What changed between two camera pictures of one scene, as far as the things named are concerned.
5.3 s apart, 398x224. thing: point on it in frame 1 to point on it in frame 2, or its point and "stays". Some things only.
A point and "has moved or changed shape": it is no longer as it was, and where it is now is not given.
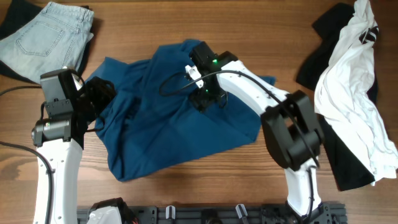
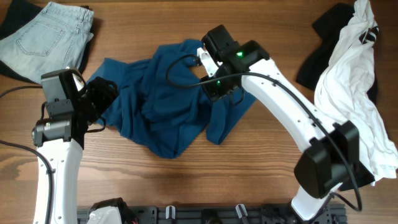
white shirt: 342,100 stays
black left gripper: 97,87 stays
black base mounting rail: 327,213 stays
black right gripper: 201,100 to 214,93
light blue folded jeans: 56,39 stays
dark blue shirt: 155,121 has moved or changed shape
